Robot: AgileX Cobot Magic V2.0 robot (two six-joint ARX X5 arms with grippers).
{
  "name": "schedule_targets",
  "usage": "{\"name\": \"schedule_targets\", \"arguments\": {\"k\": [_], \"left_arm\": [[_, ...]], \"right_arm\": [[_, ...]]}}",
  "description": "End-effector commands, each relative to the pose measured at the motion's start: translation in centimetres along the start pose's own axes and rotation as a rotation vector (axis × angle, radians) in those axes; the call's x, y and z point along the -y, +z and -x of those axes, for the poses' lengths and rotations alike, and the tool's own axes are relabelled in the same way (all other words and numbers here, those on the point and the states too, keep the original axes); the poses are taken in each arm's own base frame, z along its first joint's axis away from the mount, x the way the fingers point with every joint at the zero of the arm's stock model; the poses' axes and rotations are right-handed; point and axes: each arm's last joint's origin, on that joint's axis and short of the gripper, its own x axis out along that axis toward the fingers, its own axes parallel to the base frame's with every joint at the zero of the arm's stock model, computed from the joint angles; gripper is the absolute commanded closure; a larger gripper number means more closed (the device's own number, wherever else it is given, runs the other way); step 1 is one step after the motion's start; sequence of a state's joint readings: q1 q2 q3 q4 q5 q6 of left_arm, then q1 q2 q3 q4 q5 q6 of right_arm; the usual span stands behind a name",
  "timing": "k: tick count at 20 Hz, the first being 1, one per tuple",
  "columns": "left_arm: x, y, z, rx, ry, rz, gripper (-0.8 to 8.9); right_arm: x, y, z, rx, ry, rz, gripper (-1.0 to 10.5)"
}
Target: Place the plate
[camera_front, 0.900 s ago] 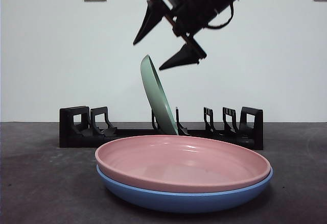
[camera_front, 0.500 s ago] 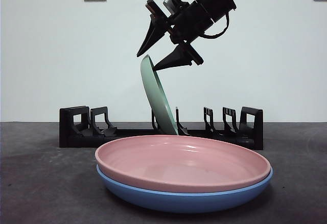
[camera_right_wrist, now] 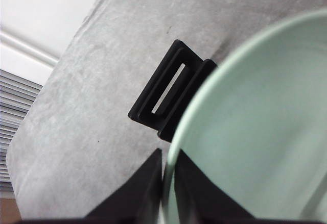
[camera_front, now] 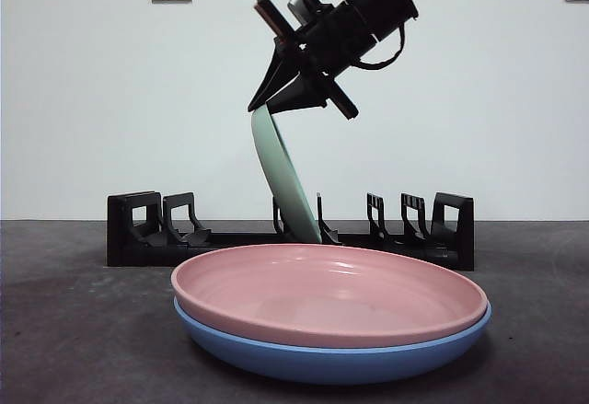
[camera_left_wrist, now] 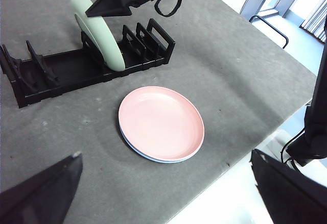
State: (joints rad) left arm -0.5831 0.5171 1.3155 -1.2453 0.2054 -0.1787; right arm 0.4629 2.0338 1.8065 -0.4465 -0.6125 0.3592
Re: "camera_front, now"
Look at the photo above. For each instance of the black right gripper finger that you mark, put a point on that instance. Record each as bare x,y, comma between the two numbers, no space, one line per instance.
303,93
278,77

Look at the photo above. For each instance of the green round plate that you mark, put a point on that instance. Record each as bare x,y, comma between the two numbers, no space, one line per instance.
280,174

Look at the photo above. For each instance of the pink round plate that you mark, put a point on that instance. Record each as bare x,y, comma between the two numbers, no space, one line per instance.
322,293

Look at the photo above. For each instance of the blue round plate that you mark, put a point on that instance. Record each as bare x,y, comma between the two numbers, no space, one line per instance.
331,365

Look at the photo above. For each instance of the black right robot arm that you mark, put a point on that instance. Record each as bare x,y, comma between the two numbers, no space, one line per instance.
386,3

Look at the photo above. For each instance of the black plate rack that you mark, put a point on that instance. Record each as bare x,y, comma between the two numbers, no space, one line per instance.
129,247

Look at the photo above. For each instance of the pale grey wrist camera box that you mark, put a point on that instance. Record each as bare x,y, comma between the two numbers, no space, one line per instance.
301,3

